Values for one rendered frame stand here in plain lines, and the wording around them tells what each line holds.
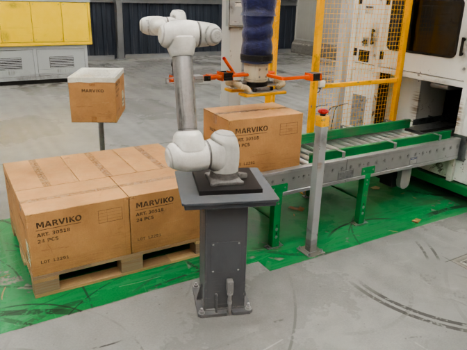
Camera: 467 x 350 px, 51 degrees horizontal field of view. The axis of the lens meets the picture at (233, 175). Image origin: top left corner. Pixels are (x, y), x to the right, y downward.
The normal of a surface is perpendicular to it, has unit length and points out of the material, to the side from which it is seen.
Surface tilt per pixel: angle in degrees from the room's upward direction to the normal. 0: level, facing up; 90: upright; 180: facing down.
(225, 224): 90
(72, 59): 90
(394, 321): 0
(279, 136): 90
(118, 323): 0
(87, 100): 90
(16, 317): 0
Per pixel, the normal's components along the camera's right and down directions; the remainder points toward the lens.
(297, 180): 0.51, 0.31
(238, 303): 0.18, 0.34
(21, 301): 0.03, -0.94
